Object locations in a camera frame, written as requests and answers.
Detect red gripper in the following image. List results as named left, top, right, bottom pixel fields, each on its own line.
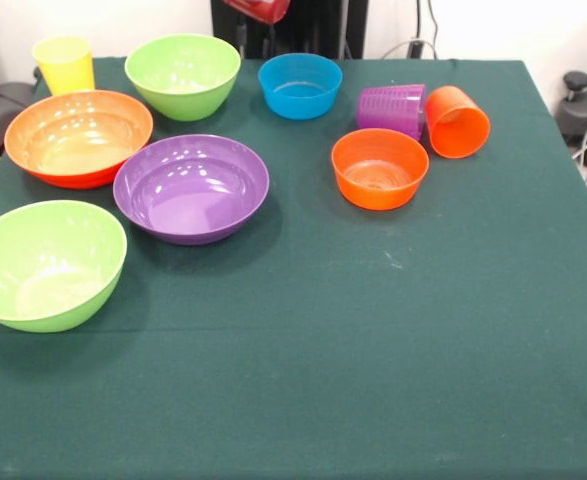
left=222, top=0, right=293, bottom=53

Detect blue plastic bowl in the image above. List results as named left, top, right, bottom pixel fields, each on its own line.
left=257, top=53, right=344, bottom=121

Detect purple plastic cup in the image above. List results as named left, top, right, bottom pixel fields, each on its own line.
left=356, top=83, right=427, bottom=143

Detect small orange plastic bowl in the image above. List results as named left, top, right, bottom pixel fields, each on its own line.
left=330, top=127, right=431, bottom=212

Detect orange plastic cup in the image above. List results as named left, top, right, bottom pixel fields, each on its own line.
left=424, top=85, right=492, bottom=160

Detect lime green plastic bowl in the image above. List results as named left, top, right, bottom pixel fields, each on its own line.
left=0, top=199, right=128, bottom=334
left=124, top=33, right=242, bottom=122

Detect purple plastic bowl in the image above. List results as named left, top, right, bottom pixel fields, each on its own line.
left=112, top=133, right=271, bottom=246

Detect yellow plastic cup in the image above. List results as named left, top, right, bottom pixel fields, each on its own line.
left=31, top=35, right=96, bottom=97

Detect wide orange plastic bowl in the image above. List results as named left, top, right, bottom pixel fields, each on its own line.
left=3, top=89, right=154, bottom=190

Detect black office chair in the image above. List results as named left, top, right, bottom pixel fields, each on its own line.
left=0, top=37, right=39, bottom=161

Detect dark green tablecloth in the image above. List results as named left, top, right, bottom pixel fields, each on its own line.
left=0, top=55, right=587, bottom=480

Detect black stand with knob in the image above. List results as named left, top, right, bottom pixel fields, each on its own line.
left=555, top=71, right=587, bottom=146

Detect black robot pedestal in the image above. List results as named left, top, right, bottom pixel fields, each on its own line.
left=211, top=0, right=369, bottom=60

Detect grey cable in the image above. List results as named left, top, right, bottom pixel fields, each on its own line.
left=380, top=38, right=439, bottom=60

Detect black hanging cable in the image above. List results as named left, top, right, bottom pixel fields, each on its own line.
left=425, top=0, right=443, bottom=42

